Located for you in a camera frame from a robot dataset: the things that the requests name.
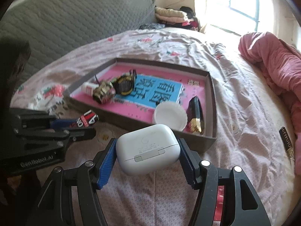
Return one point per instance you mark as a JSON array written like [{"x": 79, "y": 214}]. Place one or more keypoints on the black yellow digital watch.
[{"x": 125, "y": 83}]

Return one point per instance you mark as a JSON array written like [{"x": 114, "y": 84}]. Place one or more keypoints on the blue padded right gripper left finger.
[{"x": 103, "y": 165}]

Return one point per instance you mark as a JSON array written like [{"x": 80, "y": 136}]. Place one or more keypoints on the black gold lipstick box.
[{"x": 287, "y": 143}]

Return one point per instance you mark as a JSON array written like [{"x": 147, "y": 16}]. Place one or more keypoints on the blue framed window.
[{"x": 235, "y": 16}]

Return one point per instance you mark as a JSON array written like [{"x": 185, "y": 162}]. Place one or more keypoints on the cream curtain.
[{"x": 202, "y": 14}]

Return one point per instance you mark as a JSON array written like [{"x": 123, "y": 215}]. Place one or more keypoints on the red white black packet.
[{"x": 88, "y": 119}]

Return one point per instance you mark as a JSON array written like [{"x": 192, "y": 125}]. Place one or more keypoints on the grey cardboard box tray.
[{"x": 211, "y": 112}]

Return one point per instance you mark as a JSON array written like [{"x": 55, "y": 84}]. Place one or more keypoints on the pink and blue book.
[{"x": 153, "y": 85}]

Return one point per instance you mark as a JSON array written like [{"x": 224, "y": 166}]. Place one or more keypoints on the grey quilted headboard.
[{"x": 55, "y": 27}]

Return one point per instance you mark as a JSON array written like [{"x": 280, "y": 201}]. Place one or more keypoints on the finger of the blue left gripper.
[{"x": 65, "y": 123}]

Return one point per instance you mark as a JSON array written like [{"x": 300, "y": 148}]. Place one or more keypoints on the white plastic lid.
[{"x": 170, "y": 114}]

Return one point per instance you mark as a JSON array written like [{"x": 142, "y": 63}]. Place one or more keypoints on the white earbuds case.
[{"x": 146, "y": 150}]

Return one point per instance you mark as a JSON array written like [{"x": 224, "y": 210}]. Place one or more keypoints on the folded clothes pile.
[{"x": 184, "y": 18}]

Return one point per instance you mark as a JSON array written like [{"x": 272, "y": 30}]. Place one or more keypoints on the black and gold lipstick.
[{"x": 195, "y": 116}]

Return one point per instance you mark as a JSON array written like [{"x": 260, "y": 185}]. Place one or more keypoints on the pink floral bed sheet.
[{"x": 249, "y": 116}]

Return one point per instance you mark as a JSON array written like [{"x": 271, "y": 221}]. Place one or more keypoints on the pink rolled blanket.
[{"x": 280, "y": 65}]

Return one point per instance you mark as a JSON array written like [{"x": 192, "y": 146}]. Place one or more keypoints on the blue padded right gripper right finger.
[{"x": 189, "y": 160}]

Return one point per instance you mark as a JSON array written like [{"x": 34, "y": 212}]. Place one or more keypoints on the small white tube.
[{"x": 88, "y": 88}]

